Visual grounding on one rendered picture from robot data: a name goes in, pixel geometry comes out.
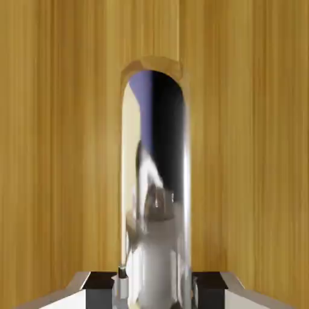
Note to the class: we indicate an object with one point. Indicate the light wooden drawer front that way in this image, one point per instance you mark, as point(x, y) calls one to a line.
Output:
point(60, 144)

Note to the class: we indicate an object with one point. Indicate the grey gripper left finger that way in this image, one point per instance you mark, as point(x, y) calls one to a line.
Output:
point(96, 293)

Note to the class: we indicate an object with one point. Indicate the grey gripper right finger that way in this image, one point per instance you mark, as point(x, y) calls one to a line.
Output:
point(212, 293)

